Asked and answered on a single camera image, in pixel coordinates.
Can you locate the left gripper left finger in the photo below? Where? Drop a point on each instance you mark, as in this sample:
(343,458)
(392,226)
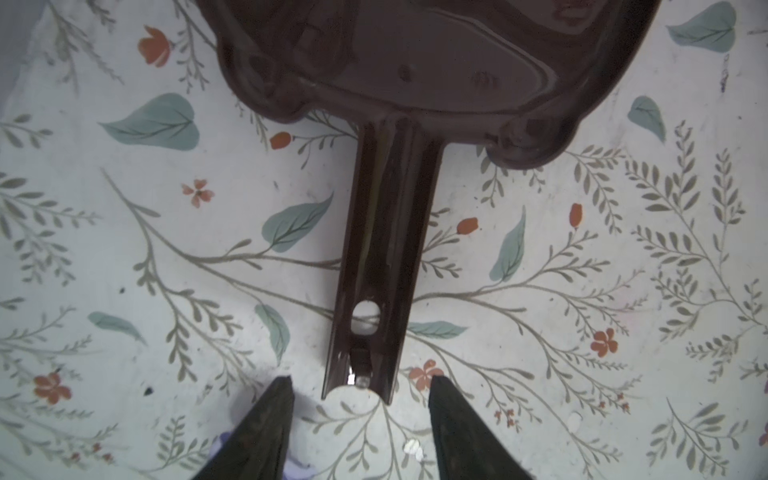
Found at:
(257,449)

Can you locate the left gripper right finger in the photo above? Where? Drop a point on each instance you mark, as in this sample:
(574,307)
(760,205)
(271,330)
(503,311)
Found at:
(465,447)

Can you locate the dark brown plastic dustpan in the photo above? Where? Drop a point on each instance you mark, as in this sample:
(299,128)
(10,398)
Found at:
(514,77)

